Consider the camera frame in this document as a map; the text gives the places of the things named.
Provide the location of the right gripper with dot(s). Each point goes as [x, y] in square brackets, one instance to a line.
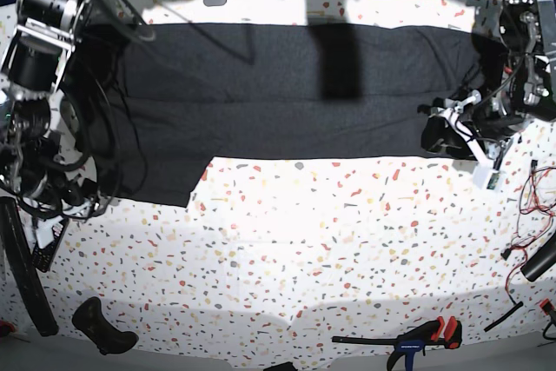
[50, 197]

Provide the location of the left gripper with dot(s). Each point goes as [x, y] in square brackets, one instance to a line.
[471, 128]

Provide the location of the dark grey T-shirt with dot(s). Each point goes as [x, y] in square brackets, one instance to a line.
[158, 114]

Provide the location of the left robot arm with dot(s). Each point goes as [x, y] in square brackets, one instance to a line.
[526, 70]

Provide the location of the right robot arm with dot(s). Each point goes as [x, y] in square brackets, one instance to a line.
[59, 149]

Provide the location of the long black tube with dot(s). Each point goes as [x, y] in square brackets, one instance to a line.
[24, 272]

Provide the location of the black TV remote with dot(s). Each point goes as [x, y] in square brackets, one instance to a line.
[42, 258]

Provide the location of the black game controller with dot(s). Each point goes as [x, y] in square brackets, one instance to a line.
[89, 319]

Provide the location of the black cylinder right edge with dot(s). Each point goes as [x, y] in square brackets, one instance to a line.
[541, 261]

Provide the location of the black blue bar clamp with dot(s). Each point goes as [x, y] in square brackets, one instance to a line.
[435, 333]

